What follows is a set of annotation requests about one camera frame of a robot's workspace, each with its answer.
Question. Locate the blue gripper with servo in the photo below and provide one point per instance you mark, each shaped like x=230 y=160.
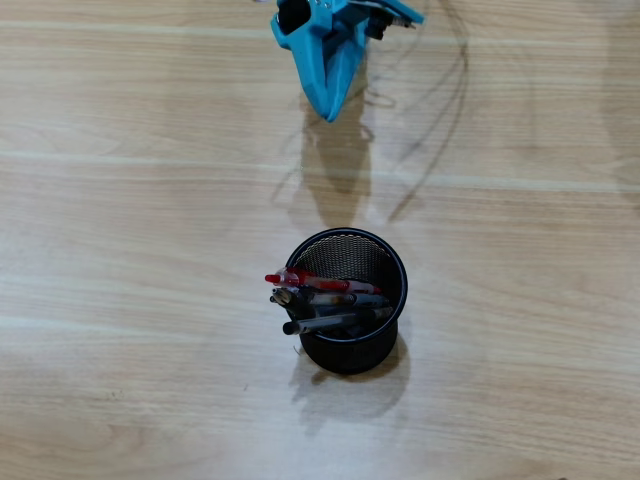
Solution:
x=327 y=55

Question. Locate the red retractable pen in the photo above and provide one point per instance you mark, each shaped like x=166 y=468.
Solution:
x=320 y=285

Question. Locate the clear pen with grey grip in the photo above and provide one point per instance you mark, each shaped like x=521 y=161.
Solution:
x=370 y=300

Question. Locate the black grip pen chrome tip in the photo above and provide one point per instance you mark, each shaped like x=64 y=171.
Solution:
x=295 y=305

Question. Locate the clear stick pen black cap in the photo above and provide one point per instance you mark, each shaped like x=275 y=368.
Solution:
x=325 y=322

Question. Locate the black mesh pen holder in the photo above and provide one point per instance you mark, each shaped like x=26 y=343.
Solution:
x=350 y=360

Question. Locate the wrist camera on blue mount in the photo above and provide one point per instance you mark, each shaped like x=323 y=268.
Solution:
x=395 y=15

